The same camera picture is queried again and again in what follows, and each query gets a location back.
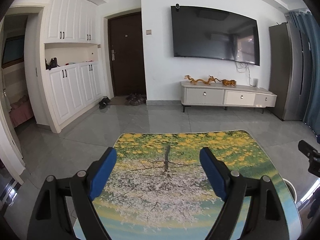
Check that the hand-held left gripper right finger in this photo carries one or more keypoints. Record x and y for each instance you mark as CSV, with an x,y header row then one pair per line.
x,y
212,173

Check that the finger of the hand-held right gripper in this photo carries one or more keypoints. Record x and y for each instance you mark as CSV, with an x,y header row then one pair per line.
x,y
306,148
315,166

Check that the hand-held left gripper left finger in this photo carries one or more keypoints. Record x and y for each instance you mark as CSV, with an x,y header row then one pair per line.
x,y
105,175

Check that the white round trash bin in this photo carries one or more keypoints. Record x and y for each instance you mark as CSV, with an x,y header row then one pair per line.
x,y
293,190

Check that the pair of black shoes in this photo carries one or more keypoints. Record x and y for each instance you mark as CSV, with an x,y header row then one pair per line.
x,y
104,102

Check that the brown doormat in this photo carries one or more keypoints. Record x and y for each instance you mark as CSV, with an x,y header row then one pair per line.
x,y
117,101

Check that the grey refrigerator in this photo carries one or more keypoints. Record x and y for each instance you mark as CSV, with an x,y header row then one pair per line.
x,y
285,75

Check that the white television cabinet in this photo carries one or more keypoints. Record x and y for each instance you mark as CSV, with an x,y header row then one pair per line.
x,y
205,96

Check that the blue curtain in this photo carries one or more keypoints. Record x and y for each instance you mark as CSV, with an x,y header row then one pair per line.
x,y
313,67

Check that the pair of brown shoes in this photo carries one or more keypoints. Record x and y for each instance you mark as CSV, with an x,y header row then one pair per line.
x,y
136,99

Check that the white router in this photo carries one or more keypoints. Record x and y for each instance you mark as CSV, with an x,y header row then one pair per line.
x,y
255,82

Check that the golden tiger figurine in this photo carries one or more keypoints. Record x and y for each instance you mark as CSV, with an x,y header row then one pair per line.
x,y
228,82

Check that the golden dragon figurine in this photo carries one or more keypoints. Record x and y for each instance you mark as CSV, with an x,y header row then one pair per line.
x,y
196,80
214,79

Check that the pink bed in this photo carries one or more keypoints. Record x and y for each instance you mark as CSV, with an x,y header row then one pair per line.
x,y
22,112

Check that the dark brown door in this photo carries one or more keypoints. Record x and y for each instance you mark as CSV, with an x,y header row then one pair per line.
x,y
127,55

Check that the black handbag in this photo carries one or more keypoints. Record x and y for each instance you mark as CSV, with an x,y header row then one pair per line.
x,y
53,63

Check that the white wall cabinet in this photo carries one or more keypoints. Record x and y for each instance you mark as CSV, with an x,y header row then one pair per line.
x,y
70,90

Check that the black wall television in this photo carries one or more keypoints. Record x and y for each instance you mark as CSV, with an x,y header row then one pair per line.
x,y
215,35

